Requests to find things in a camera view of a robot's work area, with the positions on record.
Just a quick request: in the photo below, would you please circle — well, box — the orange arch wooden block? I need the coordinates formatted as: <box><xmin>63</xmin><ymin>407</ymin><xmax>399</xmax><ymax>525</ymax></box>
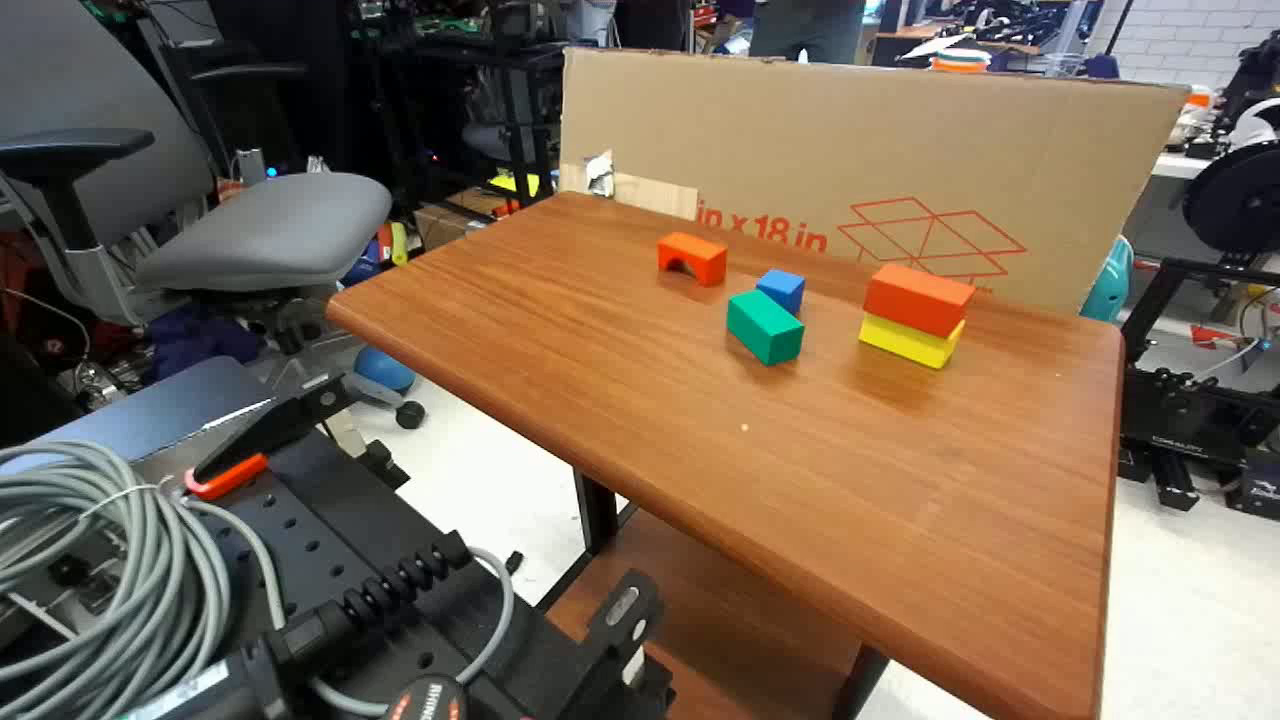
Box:
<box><xmin>653</xmin><ymin>228</ymin><xmax>731</xmax><ymax>293</ymax></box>

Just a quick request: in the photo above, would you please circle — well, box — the green rectangular wooden block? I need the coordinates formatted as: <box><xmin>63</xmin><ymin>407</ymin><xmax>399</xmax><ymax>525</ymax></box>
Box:
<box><xmin>725</xmin><ymin>285</ymin><xmax>806</xmax><ymax>367</ymax></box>

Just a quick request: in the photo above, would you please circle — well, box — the blue wooden cube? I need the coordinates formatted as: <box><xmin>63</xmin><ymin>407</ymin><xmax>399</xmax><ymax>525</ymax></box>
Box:
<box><xmin>751</xmin><ymin>262</ymin><xmax>810</xmax><ymax>321</ymax></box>

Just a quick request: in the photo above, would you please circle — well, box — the black table leg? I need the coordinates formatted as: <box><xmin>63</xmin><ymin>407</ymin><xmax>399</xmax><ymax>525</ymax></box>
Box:
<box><xmin>832</xmin><ymin>645</ymin><xmax>891</xmax><ymax>720</ymax></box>
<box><xmin>572</xmin><ymin>469</ymin><xmax>625</xmax><ymax>552</ymax></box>

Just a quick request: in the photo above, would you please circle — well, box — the white label pouch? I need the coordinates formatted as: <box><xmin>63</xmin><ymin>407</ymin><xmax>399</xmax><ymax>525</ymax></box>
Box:
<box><xmin>580</xmin><ymin>148</ymin><xmax>619</xmax><ymax>200</ymax></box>

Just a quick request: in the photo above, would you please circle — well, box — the blue floor object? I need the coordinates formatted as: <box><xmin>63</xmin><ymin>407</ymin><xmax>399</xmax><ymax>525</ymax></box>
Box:
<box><xmin>348</xmin><ymin>347</ymin><xmax>419</xmax><ymax>407</ymax></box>

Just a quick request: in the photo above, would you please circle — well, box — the yellow rectangular wooden block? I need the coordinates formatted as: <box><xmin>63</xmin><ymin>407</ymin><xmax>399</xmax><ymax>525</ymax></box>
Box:
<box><xmin>854</xmin><ymin>310</ymin><xmax>966</xmax><ymax>373</ymax></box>

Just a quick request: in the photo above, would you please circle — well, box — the wooden lower shelf board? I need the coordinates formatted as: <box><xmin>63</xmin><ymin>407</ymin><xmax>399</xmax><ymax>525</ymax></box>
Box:
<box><xmin>544</xmin><ymin>510</ymin><xmax>871</xmax><ymax>720</ymax></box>

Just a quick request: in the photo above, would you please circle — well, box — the large brown cardboard box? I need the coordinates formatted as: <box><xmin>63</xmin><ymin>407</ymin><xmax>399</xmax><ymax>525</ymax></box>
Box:
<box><xmin>554</xmin><ymin>43</ymin><xmax>1190</xmax><ymax>321</ymax></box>

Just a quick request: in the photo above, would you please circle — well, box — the orange rectangular wooden block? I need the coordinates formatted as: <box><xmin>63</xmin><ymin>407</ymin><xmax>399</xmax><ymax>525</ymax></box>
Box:
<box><xmin>859</xmin><ymin>259</ymin><xmax>981</xmax><ymax>340</ymax></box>

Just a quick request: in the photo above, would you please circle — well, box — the dark background shelving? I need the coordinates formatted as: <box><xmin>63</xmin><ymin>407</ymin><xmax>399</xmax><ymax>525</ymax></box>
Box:
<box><xmin>351</xmin><ymin>0</ymin><xmax>569</xmax><ymax>217</ymax></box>

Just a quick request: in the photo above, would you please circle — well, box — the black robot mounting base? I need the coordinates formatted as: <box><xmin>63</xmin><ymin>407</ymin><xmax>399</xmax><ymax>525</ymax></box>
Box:
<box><xmin>132</xmin><ymin>383</ymin><xmax>675</xmax><ymax>720</ymax></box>

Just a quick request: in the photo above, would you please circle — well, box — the grey office chair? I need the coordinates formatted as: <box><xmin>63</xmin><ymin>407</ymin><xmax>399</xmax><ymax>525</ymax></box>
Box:
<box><xmin>0</xmin><ymin>0</ymin><xmax>395</xmax><ymax>334</ymax></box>

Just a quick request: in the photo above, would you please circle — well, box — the black equipment cart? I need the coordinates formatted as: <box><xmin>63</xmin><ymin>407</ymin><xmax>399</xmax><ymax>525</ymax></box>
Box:
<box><xmin>1114</xmin><ymin>23</ymin><xmax>1280</xmax><ymax>525</ymax></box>

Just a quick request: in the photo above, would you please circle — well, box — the thin grey cable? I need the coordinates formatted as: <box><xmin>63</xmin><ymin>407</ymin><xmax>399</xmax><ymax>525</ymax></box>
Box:
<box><xmin>312</xmin><ymin>552</ymin><xmax>518</xmax><ymax>720</ymax></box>

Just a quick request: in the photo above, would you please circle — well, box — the black clamp with orange handle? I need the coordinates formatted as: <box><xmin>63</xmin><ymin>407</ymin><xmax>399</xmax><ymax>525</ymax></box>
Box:
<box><xmin>181</xmin><ymin>375</ymin><xmax>351</xmax><ymax>505</ymax></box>

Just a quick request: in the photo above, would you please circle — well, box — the grey cable bundle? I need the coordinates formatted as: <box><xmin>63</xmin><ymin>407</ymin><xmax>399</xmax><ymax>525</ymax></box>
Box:
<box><xmin>0</xmin><ymin>434</ymin><xmax>293</xmax><ymax>720</ymax></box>

